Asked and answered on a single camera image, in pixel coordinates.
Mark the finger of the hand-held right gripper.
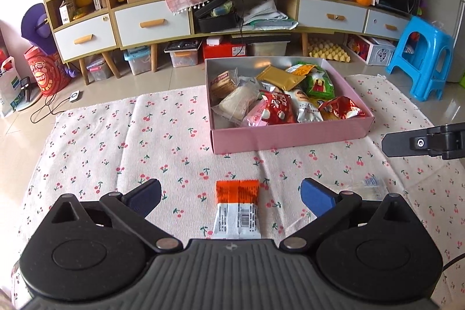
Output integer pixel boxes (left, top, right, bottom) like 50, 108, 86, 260
381, 124, 465, 160

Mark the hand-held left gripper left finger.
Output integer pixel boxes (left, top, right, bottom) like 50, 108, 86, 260
43, 178, 182, 253

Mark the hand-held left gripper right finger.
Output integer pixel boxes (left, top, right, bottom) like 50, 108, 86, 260
278, 177, 422, 252

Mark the clear-wrapped white rice roll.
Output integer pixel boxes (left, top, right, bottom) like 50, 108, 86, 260
350, 175, 389, 202
212, 81, 262, 125

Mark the red snack packet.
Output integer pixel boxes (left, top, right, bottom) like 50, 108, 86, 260
260, 90, 296, 125
319, 96, 367, 121

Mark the pink cardboard box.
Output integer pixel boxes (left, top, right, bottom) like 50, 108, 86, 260
204, 55, 375, 155

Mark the orange-red and white packet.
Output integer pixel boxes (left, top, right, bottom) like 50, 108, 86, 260
212, 179, 261, 241

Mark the white picture-print snack packet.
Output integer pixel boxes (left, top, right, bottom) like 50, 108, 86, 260
285, 87, 324, 123

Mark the green snack packet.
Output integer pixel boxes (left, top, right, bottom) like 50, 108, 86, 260
300, 68, 337, 101

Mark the pink snack bar packet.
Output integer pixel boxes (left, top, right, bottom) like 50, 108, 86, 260
245, 100, 267, 127

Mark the yellow-orange and white packet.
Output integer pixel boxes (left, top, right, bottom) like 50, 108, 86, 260
285, 63, 316, 76

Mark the gold wafer bar packet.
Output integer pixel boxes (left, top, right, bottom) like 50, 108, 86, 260
256, 65, 306, 93

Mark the clear cracker packet red label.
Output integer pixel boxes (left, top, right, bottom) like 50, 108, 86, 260
209, 72, 240, 100

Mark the cherry print white cloth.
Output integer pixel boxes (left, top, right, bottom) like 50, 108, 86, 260
11, 73, 465, 310

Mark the white printed crate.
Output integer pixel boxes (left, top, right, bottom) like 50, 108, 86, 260
347, 34, 396, 65

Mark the blue plastic stool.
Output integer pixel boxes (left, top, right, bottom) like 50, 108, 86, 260
386, 17, 455, 102

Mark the yellow egg tray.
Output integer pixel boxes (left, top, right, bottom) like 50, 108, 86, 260
308, 41, 351, 63

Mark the white cabinet drawer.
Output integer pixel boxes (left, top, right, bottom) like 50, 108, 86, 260
54, 13, 117, 63
297, 0, 367, 34
114, 0, 191, 47
364, 9, 411, 40

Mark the clear plastic storage box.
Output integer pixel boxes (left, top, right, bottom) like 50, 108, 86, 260
86, 54, 119, 81
169, 50, 199, 68

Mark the blue-lidded clear storage box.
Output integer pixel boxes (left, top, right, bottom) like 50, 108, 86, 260
124, 46, 151, 76

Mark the round floor stand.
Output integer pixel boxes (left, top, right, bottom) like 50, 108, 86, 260
15, 76, 44, 112

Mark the black flat box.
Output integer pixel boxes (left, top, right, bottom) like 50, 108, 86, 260
164, 39, 202, 53

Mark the white storage box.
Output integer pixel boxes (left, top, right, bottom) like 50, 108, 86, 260
247, 40, 287, 58

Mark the red printed bag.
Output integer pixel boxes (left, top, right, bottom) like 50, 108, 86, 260
24, 46, 68, 97

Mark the red box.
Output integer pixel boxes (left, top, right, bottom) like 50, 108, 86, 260
202, 36, 247, 60

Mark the white paper bag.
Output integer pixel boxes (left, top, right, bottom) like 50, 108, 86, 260
0, 56, 23, 118

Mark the black bag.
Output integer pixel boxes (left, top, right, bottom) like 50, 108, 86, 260
192, 0, 242, 34

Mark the pile of papers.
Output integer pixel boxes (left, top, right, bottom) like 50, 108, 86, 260
243, 0, 298, 32

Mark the small white carton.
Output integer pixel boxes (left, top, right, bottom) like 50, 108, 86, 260
59, 1, 77, 24

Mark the purple hat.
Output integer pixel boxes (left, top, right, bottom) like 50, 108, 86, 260
21, 3, 55, 56

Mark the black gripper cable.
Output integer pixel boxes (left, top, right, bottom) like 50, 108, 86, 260
440, 254, 465, 272

